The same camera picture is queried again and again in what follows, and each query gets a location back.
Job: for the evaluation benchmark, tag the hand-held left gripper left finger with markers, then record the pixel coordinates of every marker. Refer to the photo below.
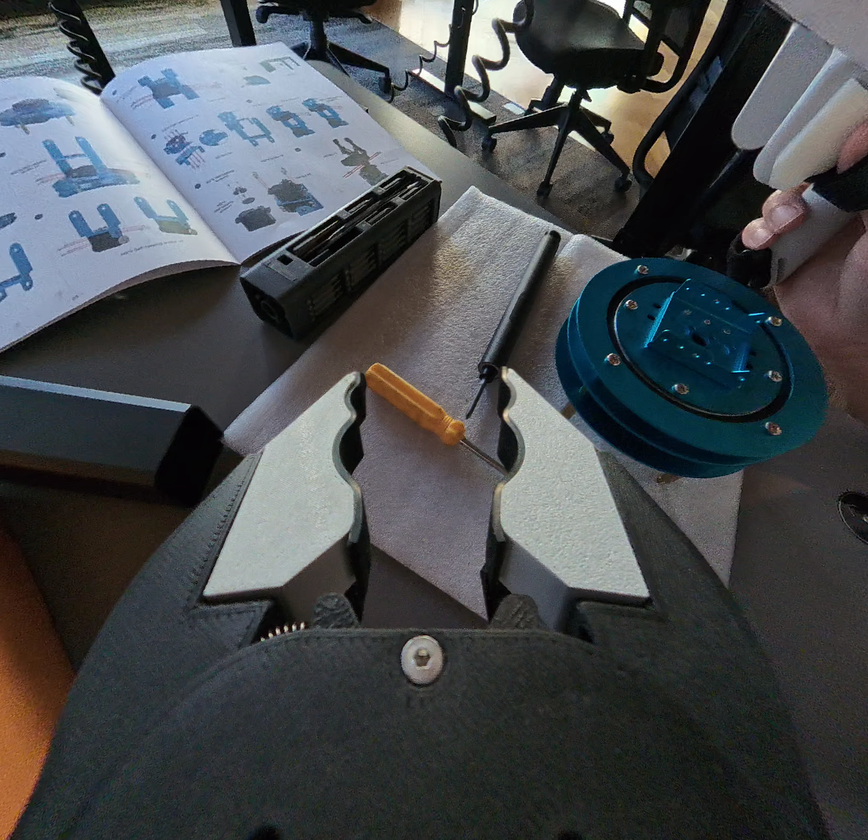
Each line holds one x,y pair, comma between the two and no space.
285,521

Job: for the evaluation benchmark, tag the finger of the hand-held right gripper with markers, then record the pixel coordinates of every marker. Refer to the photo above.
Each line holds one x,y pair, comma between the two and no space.
773,87
807,142

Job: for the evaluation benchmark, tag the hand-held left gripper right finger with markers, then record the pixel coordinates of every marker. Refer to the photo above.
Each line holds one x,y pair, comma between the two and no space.
569,521

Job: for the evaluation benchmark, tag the blue round robot arm base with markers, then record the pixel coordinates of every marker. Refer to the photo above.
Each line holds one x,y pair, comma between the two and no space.
583,372

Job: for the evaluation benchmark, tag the yellow screwdriver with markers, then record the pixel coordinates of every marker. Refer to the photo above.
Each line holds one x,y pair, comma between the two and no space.
407,392

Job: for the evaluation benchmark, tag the instruction manual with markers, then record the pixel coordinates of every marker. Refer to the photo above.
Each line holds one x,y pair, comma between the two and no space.
135,176

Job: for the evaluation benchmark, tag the raised black desk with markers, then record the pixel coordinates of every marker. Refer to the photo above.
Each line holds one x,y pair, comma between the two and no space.
732,142

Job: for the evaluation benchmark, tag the black wood-edged standing desk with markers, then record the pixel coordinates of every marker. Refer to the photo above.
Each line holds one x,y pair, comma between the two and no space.
234,6

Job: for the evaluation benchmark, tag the person's right hand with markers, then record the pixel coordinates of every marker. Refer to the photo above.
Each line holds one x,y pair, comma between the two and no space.
827,338

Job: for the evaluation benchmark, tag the black mesh office chair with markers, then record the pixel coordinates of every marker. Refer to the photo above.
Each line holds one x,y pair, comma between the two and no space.
583,33

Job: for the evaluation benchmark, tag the black rectangular case sleeve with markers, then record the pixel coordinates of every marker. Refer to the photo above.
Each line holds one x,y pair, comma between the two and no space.
88,433

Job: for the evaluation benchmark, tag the black precision screwdriver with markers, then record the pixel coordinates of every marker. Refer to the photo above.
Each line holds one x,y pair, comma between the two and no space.
522,298

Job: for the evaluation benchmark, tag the white foam sheet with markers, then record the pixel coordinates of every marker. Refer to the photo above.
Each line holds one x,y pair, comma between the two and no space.
434,298

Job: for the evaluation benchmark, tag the black screwdriver bit holder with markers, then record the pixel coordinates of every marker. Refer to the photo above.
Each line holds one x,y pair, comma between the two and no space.
339,257

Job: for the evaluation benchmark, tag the orange cardboard box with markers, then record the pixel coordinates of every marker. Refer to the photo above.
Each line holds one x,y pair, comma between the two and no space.
27,650

